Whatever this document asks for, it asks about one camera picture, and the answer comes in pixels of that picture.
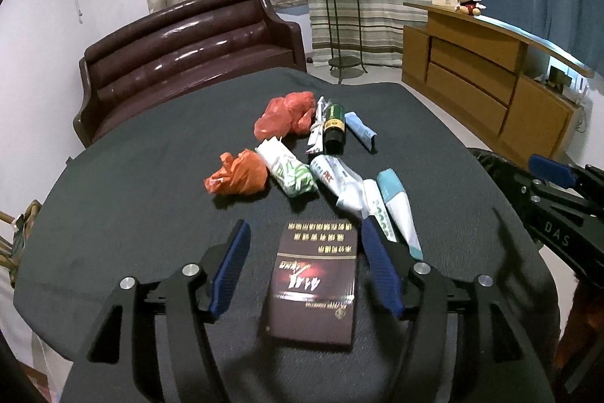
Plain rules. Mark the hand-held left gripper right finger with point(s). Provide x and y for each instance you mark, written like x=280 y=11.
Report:
x=380 y=271

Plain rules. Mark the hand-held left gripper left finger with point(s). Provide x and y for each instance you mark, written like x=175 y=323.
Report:
x=231 y=271

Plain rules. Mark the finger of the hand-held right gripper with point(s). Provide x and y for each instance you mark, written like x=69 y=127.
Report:
x=552 y=170

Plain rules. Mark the teal and white tube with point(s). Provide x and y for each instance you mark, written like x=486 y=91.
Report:
x=398 y=214

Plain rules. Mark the white tube with green print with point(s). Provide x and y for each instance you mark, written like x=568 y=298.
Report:
x=375 y=200

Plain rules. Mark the dark brown cigarette box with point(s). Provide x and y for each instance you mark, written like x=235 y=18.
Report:
x=311 y=289

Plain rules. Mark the small orange plastic bag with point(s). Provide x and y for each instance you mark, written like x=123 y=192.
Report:
x=245 y=174

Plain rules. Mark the green and white wrapper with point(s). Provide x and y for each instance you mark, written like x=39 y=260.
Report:
x=288 y=171

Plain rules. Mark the light blue packet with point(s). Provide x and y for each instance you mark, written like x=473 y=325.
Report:
x=361 y=131

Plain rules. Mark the large red plastic bag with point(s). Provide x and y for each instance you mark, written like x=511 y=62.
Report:
x=283 y=115

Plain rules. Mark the dark grey tablecloth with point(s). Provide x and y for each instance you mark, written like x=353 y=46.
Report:
x=141 y=195

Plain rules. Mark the wooden cabinet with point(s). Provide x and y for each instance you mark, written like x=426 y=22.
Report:
x=472 y=68

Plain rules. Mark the white sachet strip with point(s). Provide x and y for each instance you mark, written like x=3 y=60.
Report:
x=315 y=138

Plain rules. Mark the green bottle with yellow label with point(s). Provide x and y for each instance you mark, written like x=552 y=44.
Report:
x=334 y=119

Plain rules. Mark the cartoon mouse plush toy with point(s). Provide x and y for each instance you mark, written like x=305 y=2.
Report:
x=468 y=0

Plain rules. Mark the small white box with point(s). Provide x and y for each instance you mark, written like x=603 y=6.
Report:
x=443 y=1

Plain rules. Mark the metal plant stand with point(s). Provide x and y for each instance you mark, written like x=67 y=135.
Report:
x=347 y=63

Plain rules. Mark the bamboo chair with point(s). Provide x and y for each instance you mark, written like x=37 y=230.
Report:
x=9 y=252

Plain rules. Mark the dark brown leather sofa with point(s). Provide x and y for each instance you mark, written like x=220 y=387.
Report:
x=179 y=49

